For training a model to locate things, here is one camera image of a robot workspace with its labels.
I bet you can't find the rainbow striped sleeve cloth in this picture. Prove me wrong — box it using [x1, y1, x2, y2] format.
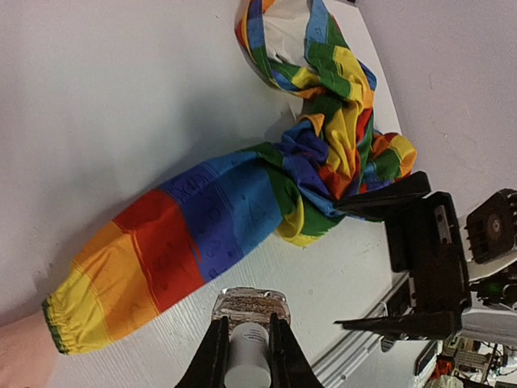
[42, 1, 417, 355]

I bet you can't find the clear glitter nail polish bottle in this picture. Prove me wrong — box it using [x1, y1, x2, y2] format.
[212, 287, 291, 388]

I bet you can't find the aluminium front rail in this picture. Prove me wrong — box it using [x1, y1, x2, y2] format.
[310, 270, 433, 388]

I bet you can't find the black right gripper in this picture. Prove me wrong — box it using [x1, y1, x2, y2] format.
[334, 171, 472, 340]

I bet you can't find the mannequin hand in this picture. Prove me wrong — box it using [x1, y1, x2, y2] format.
[1, 311, 59, 387]

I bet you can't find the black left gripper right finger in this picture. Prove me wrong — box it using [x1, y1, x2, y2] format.
[268, 313, 323, 388]

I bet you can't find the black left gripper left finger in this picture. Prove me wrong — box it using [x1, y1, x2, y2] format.
[175, 317, 229, 388]

